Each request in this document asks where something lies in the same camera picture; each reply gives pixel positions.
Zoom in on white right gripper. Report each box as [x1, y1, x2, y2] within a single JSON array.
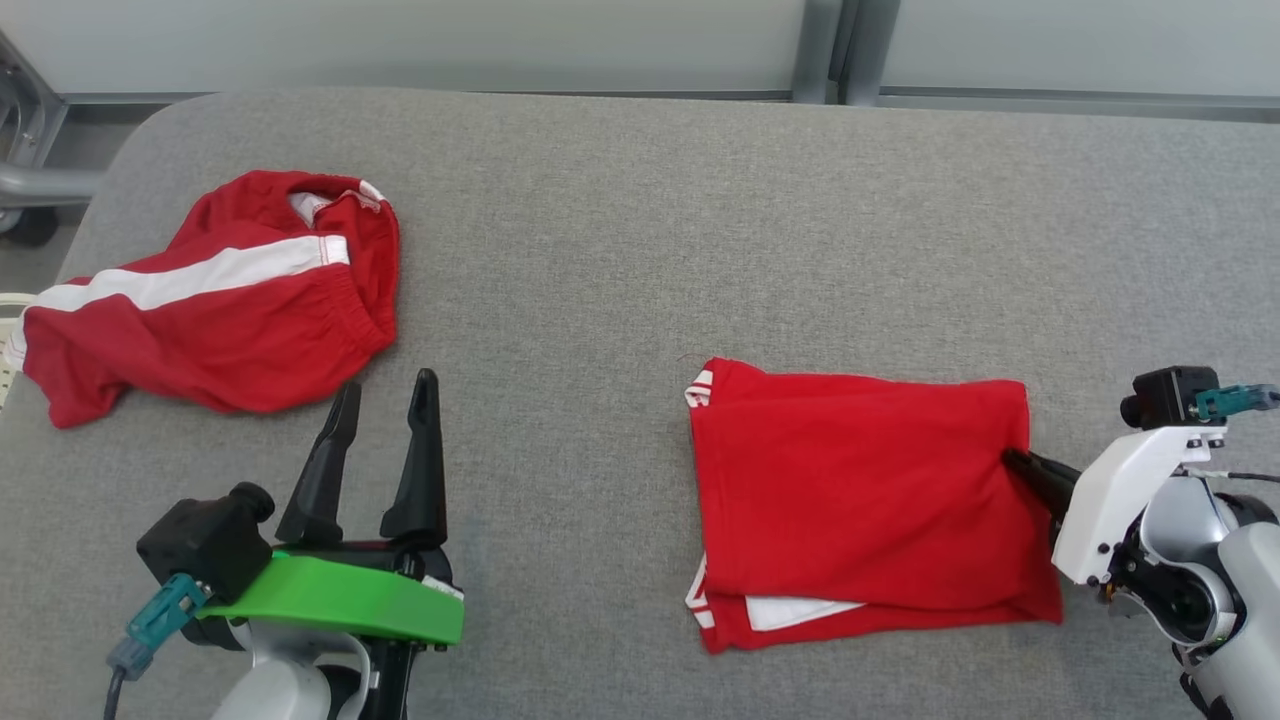
[[1003, 424, 1228, 588]]

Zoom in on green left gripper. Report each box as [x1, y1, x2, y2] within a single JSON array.
[[198, 368, 467, 649]]

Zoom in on red shirt with striped trim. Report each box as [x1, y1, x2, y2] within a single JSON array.
[[684, 356, 1065, 656]]

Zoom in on red shorts with white stripe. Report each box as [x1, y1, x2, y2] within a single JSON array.
[[5, 169, 402, 430]]

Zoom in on white plastic basket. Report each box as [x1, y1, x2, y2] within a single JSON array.
[[0, 292, 36, 406]]

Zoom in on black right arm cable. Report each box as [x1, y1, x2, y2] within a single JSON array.
[[1180, 465, 1280, 485]]

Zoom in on teal right camera connector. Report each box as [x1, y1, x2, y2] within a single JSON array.
[[1195, 384, 1280, 421]]

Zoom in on teal camera connector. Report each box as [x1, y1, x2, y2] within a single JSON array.
[[107, 573, 211, 683], [1195, 384, 1280, 421]]

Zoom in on teal left camera connector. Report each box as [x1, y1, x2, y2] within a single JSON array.
[[107, 573, 211, 683]]

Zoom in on grey metal cart frame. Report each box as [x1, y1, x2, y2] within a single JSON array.
[[0, 30, 106, 249]]

